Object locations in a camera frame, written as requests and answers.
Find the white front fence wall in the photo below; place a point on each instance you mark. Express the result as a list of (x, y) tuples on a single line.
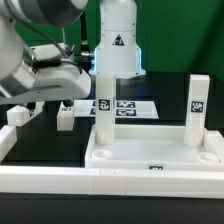
[(114, 182)]

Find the white fence wall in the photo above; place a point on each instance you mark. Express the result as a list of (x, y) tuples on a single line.
[(114, 182), (8, 138)]

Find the white desk top tray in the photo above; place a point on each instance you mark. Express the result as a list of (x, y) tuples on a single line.
[(156, 147)]

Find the white left fence wall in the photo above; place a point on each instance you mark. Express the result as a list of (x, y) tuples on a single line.
[(8, 138)]

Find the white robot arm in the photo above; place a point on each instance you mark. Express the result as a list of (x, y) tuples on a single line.
[(117, 53)]

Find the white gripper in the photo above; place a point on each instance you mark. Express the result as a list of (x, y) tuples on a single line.
[(51, 79)]

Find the white marker base plate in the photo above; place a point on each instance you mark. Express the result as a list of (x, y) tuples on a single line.
[(123, 109)]

